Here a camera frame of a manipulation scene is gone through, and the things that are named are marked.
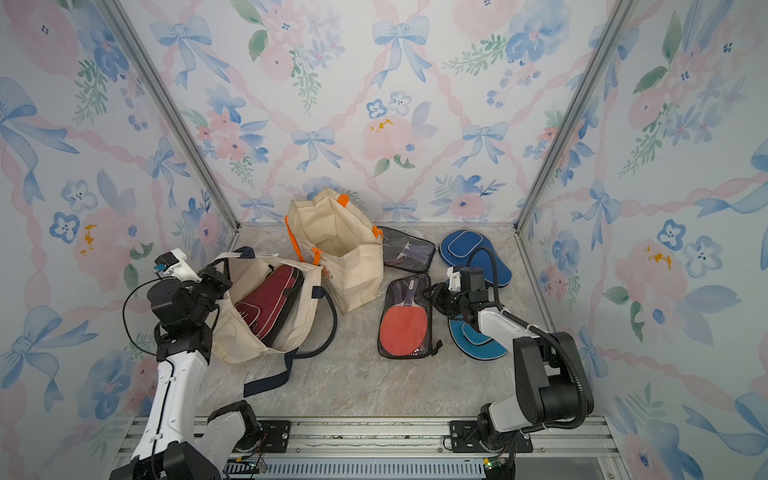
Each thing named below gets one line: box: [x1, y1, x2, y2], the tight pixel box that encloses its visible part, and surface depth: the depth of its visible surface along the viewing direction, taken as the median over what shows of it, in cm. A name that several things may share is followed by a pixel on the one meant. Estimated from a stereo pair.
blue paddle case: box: [439, 229, 512, 287], surface depth 111 cm
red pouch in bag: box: [236, 265, 304, 345], surface depth 88 cm
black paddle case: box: [382, 226, 436, 272], surface depth 112 cm
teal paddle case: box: [448, 314, 509, 360], surface depth 87 cm
